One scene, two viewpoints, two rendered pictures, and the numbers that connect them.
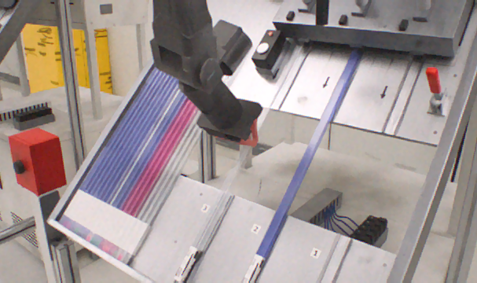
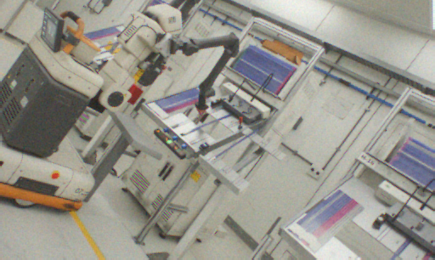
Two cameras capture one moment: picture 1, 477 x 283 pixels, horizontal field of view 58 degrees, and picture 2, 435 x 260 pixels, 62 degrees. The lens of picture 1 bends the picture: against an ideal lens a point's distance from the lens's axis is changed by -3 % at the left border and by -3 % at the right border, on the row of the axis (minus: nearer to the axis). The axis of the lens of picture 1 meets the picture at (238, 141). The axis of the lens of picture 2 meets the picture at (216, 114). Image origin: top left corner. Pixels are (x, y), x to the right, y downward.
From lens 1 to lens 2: 2.06 m
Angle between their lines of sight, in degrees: 20
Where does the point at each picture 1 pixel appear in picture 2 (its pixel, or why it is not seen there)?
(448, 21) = (251, 115)
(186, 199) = (180, 116)
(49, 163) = (135, 95)
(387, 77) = (234, 120)
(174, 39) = (206, 83)
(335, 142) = not seen: hidden behind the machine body
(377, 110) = (228, 123)
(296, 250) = (199, 132)
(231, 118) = (202, 104)
